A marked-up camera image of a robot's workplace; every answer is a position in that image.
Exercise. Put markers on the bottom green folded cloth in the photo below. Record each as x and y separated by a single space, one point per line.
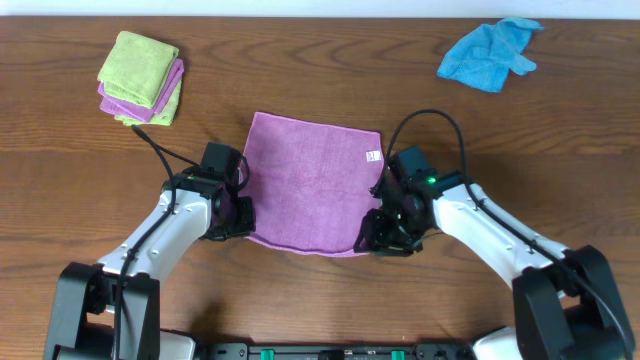
164 118

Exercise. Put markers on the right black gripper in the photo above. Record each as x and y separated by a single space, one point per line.
377 241

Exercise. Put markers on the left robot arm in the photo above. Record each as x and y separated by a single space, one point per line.
111 309

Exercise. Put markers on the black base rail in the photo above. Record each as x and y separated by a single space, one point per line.
421 351

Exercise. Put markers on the purple folded cloth in stack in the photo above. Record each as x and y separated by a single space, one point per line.
116 106

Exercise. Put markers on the purple microfiber cloth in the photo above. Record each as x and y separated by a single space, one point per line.
310 183

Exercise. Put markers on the crumpled blue cloth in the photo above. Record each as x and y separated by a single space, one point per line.
485 57

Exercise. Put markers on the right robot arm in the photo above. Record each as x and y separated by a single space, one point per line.
566 302

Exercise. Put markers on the top green folded cloth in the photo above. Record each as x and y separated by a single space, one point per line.
137 68

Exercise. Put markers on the green folded cloth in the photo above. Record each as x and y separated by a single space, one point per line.
164 118
137 68

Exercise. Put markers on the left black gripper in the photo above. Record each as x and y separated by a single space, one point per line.
238 220

